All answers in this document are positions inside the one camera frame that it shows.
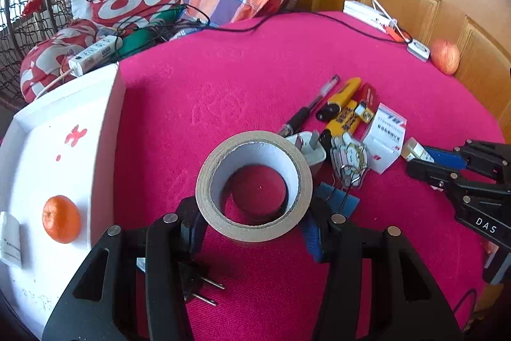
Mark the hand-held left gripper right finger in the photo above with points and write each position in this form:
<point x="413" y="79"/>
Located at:
<point x="312" y="241"/>

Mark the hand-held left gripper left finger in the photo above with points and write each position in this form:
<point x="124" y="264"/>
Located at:
<point x="195" y="235"/>

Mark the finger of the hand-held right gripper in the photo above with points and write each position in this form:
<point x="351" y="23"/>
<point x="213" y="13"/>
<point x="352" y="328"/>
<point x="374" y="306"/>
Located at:
<point x="427" y="171"/>
<point x="443" y="157"/>

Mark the black plug adapter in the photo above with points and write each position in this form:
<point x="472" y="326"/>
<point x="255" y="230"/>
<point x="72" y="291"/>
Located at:
<point x="191" y="277"/>

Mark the brown packing tape roll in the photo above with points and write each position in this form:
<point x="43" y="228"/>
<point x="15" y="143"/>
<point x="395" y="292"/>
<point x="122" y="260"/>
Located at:
<point x="247" y="233"/>

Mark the white charger plug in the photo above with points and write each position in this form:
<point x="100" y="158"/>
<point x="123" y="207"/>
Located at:
<point x="313" y="153"/>

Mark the white shallow tray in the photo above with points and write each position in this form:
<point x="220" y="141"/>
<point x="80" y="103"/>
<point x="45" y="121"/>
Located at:
<point x="48" y="149"/>

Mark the blue binder clip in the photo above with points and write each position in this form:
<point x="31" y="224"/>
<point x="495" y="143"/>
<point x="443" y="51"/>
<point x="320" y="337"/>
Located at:
<point x="348" y="206"/>

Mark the white medicine box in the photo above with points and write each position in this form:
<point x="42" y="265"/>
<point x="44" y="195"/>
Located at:
<point x="383" y="141"/>

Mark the red apple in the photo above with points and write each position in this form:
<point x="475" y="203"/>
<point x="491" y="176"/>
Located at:
<point x="445" y="57"/>

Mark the yellow utility knife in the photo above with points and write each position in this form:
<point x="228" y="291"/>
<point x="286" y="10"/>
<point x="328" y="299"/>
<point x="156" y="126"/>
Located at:
<point x="345" y="89"/>

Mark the black gel pen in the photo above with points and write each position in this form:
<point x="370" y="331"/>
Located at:
<point x="307" y="107"/>

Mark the orange tangerine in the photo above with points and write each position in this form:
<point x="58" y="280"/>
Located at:
<point x="62" y="219"/>

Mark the small red lighter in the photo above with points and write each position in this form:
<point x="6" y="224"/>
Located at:
<point x="393" y="32"/>

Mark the green cloth bag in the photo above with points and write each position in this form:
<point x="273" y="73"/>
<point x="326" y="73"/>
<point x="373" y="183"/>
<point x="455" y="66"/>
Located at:
<point x="135" y="39"/>

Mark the red bow ornament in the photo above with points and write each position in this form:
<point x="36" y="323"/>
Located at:
<point x="32" y="6"/>

